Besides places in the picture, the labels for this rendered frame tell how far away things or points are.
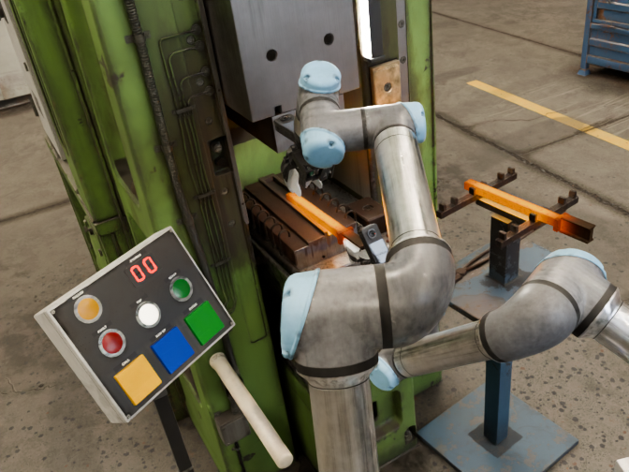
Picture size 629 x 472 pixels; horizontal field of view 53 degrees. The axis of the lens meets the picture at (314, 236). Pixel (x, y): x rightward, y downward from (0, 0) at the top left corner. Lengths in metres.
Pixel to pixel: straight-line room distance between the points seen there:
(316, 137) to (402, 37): 0.80
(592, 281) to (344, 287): 0.55
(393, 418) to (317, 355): 1.50
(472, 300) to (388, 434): 0.65
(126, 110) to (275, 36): 0.38
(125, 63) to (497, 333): 0.97
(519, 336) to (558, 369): 1.62
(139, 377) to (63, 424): 1.53
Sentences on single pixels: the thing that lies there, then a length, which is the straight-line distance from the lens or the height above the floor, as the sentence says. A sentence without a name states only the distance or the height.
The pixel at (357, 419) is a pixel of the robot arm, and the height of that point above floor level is 1.25.
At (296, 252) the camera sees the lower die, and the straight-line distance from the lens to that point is 1.71.
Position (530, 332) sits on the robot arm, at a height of 1.16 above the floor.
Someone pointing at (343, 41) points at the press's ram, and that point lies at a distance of 1.57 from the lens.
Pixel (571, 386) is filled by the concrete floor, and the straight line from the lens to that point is 2.71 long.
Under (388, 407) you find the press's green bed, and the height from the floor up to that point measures 0.22.
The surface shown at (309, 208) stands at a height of 1.01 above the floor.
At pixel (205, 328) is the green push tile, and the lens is 1.48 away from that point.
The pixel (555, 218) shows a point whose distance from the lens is 1.73.
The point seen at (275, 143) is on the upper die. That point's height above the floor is 1.30.
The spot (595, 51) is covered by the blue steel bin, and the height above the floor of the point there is 0.20.
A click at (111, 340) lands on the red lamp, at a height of 1.10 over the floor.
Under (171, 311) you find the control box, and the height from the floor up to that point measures 1.07.
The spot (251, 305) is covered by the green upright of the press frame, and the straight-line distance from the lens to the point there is 1.91.
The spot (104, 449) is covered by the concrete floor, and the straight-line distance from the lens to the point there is 2.73.
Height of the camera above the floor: 1.92
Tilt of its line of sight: 32 degrees down
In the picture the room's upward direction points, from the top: 8 degrees counter-clockwise
